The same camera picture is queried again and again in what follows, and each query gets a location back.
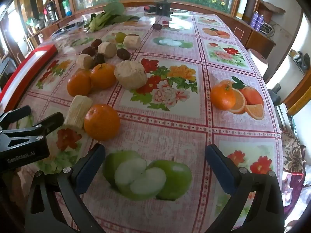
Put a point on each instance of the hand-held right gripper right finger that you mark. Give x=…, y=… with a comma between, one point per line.
x=218, y=170

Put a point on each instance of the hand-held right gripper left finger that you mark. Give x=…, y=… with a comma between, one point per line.
x=91, y=165

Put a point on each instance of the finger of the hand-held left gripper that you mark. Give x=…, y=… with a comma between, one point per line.
x=17, y=116
x=52, y=121

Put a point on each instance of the long sugarcane piece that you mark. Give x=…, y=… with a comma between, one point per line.
x=77, y=111

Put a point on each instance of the orange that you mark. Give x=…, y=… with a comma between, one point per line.
x=223, y=96
x=102, y=122
x=103, y=75
x=79, y=82

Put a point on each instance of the red and white tray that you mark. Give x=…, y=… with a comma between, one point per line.
x=29, y=60

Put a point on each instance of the red jujube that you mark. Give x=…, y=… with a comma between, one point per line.
x=157, y=26
x=96, y=43
x=87, y=51
x=123, y=53
x=99, y=59

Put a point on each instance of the large sugarcane chunk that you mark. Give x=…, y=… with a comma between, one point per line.
x=131, y=74

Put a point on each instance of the green grape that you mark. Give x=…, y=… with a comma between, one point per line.
x=120, y=37

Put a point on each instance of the floral plastic tablecloth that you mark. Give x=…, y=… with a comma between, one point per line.
x=170, y=131

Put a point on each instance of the patterned fabric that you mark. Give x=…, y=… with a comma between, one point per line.
x=291, y=155

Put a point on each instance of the smartphone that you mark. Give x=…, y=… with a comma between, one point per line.
x=73, y=26

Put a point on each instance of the black thermos jug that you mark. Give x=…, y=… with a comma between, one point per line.
x=50, y=11

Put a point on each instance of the green plastic bottle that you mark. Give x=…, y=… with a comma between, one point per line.
x=66, y=6

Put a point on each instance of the white round stool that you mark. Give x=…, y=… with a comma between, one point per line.
x=257, y=58

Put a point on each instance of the bok choy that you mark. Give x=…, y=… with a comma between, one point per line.
x=114, y=11

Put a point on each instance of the red and black device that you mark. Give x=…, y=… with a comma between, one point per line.
x=149, y=9

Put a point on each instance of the purple can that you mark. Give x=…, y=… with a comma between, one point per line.
x=254, y=19
x=261, y=22

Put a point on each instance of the black stand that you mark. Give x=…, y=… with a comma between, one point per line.
x=162, y=8

